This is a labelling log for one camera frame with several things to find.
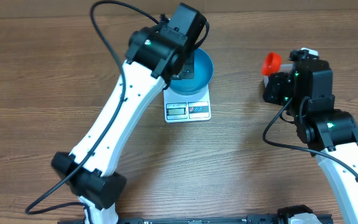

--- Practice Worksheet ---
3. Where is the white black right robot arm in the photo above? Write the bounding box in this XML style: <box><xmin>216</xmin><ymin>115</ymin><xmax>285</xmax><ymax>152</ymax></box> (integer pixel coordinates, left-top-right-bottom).
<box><xmin>264</xmin><ymin>59</ymin><xmax>358</xmax><ymax>223</ymax></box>

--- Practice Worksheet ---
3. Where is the white digital kitchen scale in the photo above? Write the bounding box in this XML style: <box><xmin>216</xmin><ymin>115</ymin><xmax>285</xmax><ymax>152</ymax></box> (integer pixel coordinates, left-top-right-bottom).
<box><xmin>163</xmin><ymin>86</ymin><xmax>211</xmax><ymax>123</ymax></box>

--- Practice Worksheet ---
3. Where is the teal plastic bowl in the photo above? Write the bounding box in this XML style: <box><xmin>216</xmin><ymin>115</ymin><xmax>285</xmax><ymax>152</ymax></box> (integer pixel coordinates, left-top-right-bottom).
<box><xmin>170</xmin><ymin>49</ymin><xmax>214</xmax><ymax>95</ymax></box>

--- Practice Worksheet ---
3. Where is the red measuring scoop blue handle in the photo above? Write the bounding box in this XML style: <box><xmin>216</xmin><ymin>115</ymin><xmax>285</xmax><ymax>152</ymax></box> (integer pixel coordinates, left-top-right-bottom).
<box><xmin>262</xmin><ymin>52</ymin><xmax>293</xmax><ymax>77</ymax></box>

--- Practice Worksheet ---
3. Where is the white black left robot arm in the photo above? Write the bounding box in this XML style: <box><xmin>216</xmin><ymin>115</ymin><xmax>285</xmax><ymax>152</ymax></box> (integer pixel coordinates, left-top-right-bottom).
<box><xmin>51</xmin><ymin>3</ymin><xmax>208</xmax><ymax>223</ymax></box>

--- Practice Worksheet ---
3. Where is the clear container of red beans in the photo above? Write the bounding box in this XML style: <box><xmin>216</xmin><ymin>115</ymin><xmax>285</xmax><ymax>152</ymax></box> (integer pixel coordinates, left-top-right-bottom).
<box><xmin>264</xmin><ymin>76</ymin><xmax>269</xmax><ymax>91</ymax></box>

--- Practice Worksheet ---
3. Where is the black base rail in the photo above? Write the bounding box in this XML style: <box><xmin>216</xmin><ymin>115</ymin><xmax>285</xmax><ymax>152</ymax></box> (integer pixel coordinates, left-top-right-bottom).
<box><xmin>57</xmin><ymin>204</ymin><xmax>334</xmax><ymax>224</ymax></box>

